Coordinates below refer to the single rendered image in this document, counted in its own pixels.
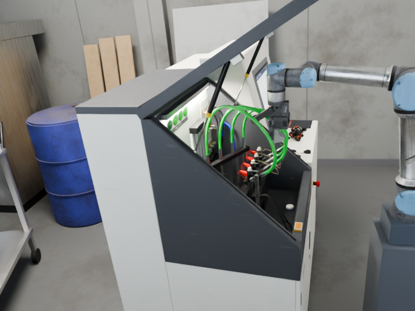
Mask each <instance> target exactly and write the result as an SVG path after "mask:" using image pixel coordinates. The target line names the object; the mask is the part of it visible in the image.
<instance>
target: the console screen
mask: <svg viewBox="0 0 415 311"><path fill-rule="evenodd" d="M267 65H268V61H267V57H265V58H264V59H263V60H262V61H261V62H260V63H259V64H258V65H257V66H256V67H255V68H254V69H253V70H252V71H251V72H252V74H253V78H254V82H255V85H256V89H257V92H258V96H259V100H260V102H261V106H262V109H267V108H268V107H270V106H269V105H268V100H267V77H266V75H267ZM265 120H266V123H267V127H268V130H269V121H268V119H266V118H265Z"/></svg>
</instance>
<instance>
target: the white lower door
mask: <svg viewBox="0 0 415 311"><path fill-rule="evenodd" d="M310 226H311V201H310V206H309V216H308V225H307V231H306V240H305V246H304V256H303V265H302V271H301V310H300V311H307V309H308V296H309V259H310V235H311V232H310Z"/></svg>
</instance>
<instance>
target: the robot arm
mask: <svg viewBox="0 0 415 311"><path fill-rule="evenodd" d="M266 77H267V100H268V105H269V106H270V107H268V108H267V109H265V110H263V111H262V112H260V113H258V114H257V115H253V117H254V118H255V119H256V120H257V121H260V120H262V119H263V118H265V117H267V116H268V117H269V136H270V138H271V139H272V141H273V144H274V145H275V144H276V143H279V142H282V141H284V138H285V134H283V133H281V132H280V130H287V129H288V126H289V125H290V112H289V100H286V101H285V87H288V88H313V87H314V86H315V84H316V82H317V81H321V82H328V83H341V84H347V85H360V86H373V87H379V88H385V89H386V90H387V91H391V92H392V99H393V111H394V113H396V114H397V115H398V122H399V150H400V170H399V174H398V176H397V177H396V179H395V181H396V197H395V198H394V200H393V202H392V204H391V206H390V215H391V216H392V217H393V218H395V219H397V220H399V221H401V222H405V223H411V224H415V67H411V66H395V65H392V66H391V67H389V68H383V67H366V66H357V65H341V64H324V63H317V62H316V61H314V60H310V61H307V62H305V63H304V64H303V65H302V66H300V67H298V68H286V66H285V64H284V63H283V62H274V63H270V64H268V65H267V75H266Z"/></svg>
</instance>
